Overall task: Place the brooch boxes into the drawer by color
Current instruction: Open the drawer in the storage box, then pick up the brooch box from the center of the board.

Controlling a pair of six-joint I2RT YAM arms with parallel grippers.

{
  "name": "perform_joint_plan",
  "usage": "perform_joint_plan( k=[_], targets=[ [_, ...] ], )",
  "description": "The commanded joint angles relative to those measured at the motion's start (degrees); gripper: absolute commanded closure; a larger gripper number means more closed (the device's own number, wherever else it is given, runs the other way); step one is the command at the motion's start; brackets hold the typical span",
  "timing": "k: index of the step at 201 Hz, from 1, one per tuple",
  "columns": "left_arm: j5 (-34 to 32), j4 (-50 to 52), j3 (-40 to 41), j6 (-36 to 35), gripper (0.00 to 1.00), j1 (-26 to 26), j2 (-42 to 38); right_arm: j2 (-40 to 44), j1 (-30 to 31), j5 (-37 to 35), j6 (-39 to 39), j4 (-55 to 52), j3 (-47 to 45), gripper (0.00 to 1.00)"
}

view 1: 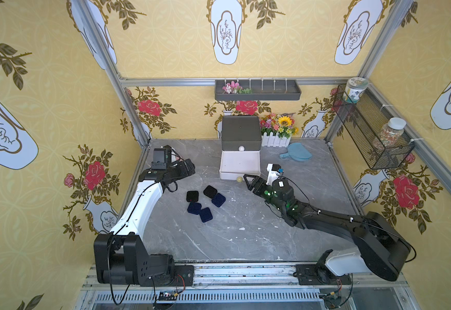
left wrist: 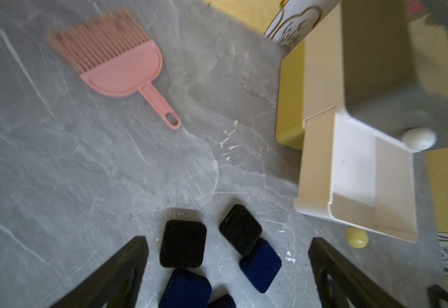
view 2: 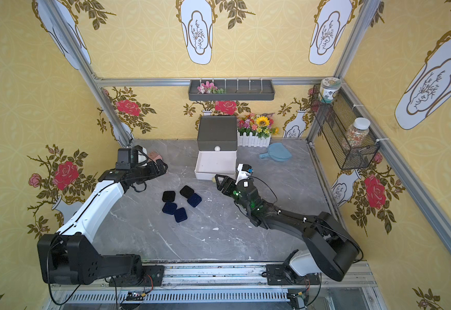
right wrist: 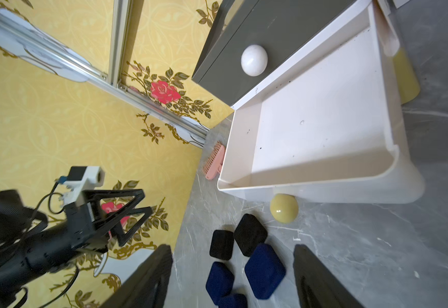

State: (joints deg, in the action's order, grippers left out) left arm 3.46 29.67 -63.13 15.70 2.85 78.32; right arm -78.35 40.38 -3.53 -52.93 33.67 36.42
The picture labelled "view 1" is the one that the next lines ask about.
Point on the small pink flowers on shelf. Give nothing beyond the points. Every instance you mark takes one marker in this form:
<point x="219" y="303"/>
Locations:
<point x="235" y="88"/>

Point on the white drawer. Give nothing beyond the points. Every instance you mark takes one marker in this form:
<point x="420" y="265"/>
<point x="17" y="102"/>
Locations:
<point x="235" y="164"/>

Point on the black brooch box left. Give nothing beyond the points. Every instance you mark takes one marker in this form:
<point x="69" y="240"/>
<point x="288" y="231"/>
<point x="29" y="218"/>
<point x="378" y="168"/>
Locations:
<point x="192" y="196"/>

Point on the black brooch box right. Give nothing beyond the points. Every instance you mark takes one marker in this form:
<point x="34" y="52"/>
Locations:
<point x="210" y="192"/>

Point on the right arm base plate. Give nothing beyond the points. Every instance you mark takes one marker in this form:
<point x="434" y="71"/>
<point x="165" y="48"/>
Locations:
<point x="310" y="274"/>

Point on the blue brooch box right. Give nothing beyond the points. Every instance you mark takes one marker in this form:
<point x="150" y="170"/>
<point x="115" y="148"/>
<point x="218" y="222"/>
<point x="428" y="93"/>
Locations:
<point x="218" y="200"/>

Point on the black brooch box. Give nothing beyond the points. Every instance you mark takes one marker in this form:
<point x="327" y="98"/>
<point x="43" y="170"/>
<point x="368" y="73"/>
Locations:
<point x="192" y="196"/>
<point x="210" y="192"/>

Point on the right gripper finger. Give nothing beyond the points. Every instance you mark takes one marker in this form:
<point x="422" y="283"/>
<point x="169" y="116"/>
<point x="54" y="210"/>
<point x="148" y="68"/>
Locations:
<point x="252" y="180"/>
<point x="253" y="187"/>

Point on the blue brooch box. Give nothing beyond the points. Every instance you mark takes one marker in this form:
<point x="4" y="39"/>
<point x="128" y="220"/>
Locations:
<point x="205" y="215"/>
<point x="194" y="208"/>
<point x="218" y="200"/>

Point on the blue brooch box bottom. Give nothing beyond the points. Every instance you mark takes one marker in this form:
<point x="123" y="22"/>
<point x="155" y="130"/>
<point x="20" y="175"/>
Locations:
<point x="205" y="215"/>

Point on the small circuit board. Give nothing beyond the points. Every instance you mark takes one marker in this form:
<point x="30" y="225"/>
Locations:
<point x="167" y="296"/>

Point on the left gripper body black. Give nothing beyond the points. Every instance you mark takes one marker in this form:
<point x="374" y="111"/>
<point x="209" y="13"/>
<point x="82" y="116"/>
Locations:
<point x="185" y="168"/>

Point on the decorated jar with lid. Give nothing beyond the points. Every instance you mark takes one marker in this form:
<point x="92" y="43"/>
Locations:
<point x="354" y="89"/>

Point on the flower pot white fence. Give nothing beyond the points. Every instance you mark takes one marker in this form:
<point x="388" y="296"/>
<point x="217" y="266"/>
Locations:
<point x="277" y="130"/>

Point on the black wire wall basket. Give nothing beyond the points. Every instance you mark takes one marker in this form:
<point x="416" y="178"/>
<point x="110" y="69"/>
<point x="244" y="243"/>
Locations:
<point x="364" y="121"/>

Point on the clear jar white lid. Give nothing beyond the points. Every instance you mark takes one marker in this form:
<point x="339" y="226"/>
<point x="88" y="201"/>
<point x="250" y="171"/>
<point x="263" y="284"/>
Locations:
<point x="392" y="131"/>

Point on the light blue dustpan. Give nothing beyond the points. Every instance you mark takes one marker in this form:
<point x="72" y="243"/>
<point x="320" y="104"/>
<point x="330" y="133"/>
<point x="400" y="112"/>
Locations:
<point x="297" y="152"/>

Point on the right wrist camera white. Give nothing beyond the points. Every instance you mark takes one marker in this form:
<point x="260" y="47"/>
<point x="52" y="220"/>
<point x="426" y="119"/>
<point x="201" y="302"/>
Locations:
<point x="274" y="172"/>

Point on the three-drawer storage cabinet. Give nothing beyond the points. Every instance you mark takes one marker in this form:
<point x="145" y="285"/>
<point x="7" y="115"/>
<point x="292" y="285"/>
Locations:
<point x="241" y="128"/>

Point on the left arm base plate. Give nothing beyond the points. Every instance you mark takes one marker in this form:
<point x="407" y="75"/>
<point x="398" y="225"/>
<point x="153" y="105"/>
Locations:
<point x="182" y="275"/>

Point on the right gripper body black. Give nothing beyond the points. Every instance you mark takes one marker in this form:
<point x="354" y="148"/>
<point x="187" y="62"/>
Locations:
<point x="261" y="185"/>

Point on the grey top drawer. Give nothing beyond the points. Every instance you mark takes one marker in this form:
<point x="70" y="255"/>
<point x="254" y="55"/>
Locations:
<point x="241" y="146"/>

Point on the blue brooch box left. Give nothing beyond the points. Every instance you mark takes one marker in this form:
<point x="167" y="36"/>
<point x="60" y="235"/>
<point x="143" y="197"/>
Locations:
<point x="194" y="208"/>

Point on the aluminium front rail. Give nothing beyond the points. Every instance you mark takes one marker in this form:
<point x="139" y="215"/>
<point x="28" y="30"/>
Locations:
<point x="277" y="274"/>

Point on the grey wall shelf tray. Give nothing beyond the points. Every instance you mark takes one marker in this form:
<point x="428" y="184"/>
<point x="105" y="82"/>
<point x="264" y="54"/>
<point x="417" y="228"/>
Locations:
<point x="263" y="89"/>

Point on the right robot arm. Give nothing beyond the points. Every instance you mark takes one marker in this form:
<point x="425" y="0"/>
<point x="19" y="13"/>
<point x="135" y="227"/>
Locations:
<point x="383" y="250"/>

